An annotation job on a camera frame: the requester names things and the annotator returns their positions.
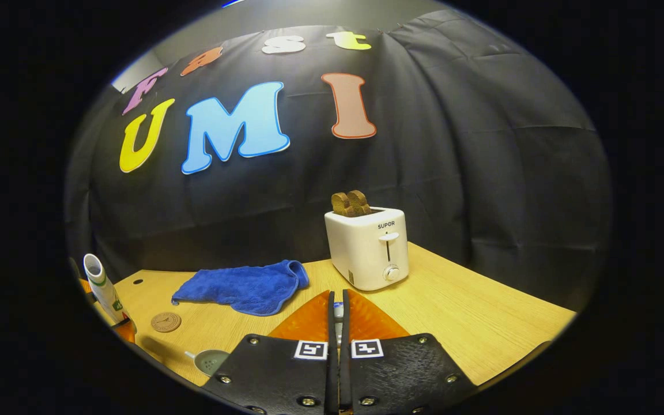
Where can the white toaster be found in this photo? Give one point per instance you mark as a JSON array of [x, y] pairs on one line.
[[366, 253]]

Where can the blue towel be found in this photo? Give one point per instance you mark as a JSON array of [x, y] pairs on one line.
[[240, 285]]

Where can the white blue-patterned teacup lid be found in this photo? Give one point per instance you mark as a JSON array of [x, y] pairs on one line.
[[338, 312]]

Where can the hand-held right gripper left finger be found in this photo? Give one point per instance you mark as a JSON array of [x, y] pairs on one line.
[[286, 380]]

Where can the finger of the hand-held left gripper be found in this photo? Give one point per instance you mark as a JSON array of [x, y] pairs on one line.
[[125, 332], [83, 285]]

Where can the round brown coaster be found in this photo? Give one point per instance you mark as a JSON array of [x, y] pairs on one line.
[[166, 322]]

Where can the black backdrop cloth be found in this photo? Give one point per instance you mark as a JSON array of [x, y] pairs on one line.
[[453, 173]]

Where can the brown bread slice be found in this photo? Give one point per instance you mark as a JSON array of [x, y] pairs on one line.
[[340, 206], [359, 203]]

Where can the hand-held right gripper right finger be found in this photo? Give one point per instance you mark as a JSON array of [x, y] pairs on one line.
[[395, 377]]

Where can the white green-label water bottle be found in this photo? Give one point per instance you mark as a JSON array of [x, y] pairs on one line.
[[104, 291]]

